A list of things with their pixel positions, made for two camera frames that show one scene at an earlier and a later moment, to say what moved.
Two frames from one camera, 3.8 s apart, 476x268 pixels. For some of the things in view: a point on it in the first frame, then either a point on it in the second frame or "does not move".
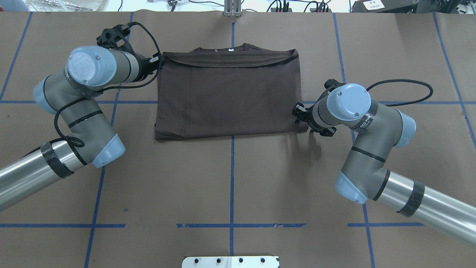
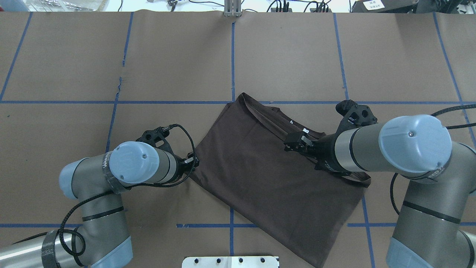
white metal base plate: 230,261 does not move
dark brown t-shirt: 226,91 to 286,195
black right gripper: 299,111 to 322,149
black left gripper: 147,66 to 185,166
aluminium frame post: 232,8 does not move
